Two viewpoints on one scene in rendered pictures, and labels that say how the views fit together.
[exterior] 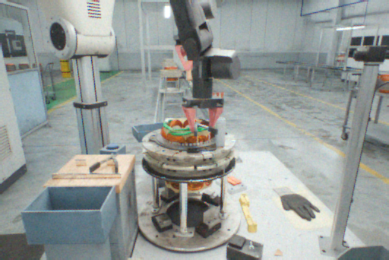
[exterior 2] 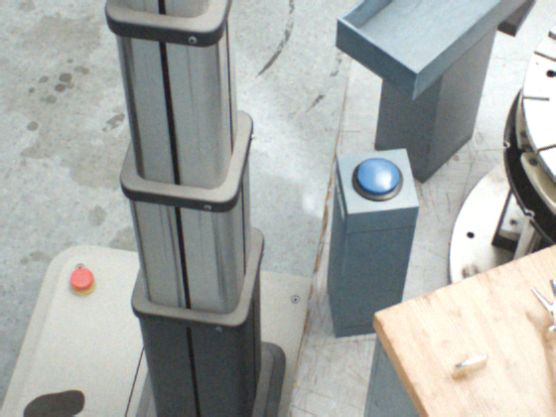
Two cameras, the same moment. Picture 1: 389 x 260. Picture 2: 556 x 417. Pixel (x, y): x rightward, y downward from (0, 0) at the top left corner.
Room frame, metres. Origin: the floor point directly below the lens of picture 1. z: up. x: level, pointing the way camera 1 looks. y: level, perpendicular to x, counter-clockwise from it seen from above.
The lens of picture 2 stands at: (0.35, 0.64, 1.97)
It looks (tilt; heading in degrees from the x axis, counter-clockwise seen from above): 54 degrees down; 334
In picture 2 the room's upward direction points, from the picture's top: 4 degrees clockwise
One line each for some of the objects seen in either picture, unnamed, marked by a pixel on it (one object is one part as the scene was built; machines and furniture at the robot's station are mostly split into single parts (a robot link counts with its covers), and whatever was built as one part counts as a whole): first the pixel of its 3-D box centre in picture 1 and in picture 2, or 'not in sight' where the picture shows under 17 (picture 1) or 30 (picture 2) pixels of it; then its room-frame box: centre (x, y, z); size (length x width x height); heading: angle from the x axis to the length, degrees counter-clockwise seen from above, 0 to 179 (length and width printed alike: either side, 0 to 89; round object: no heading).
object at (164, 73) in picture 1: (171, 80); not in sight; (3.84, 0.31, 0.94); 0.39 x 0.39 x 0.30
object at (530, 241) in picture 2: (155, 184); (529, 244); (0.87, 0.14, 0.91); 0.02 x 0.02 x 0.21
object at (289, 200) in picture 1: (295, 201); not in sight; (0.94, -0.42, 0.79); 0.24 x 0.13 x 0.02; 6
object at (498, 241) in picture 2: (171, 195); (520, 220); (0.95, 0.09, 0.81); 0.08 x 0.05 x 0.02; 136
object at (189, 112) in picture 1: (196, 115); not in sight; (0.72, -0.01, 1.21); 0.07 x 0.07 x 0.09; 18
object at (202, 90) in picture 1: (202, 90); not in sight; (0.73, -0.03, 1.28); 0.10 x 0.07 x 0.07; 108
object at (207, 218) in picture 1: (210, 216); not in sight; (0.76, -0.06, 0.85); 0.06 x 0.04 x 0.05; 132
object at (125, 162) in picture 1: (95, 172); (522, 376); (0.68, 0.28, 1.05); 0.20 x 0.19 x 0.02; 1
